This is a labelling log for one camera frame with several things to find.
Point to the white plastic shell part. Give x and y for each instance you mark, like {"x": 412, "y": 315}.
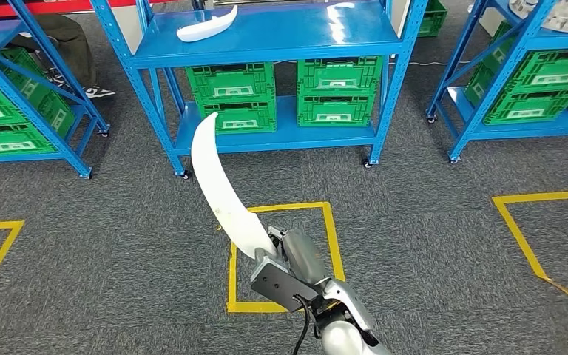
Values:
{"x": 220, "y": 191}
{"x": 205, "y": 29}

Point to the blue metal shelf rack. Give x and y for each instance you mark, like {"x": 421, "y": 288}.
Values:
{"x": 519, "y": 130}
{"x": 19, "y": 158}
{"x": 264, "y": 29}

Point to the person's black white shoe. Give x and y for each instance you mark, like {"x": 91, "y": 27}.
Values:
{"x": 99, "y": 92}

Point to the white cabinet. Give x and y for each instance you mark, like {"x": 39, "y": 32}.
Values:
{"x": 124, "y": 29}

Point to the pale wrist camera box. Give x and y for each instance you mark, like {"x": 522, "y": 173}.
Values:
{"x": 270, "y": 259}

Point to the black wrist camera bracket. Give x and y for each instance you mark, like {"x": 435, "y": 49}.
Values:
{"x": 279, "y": 291}

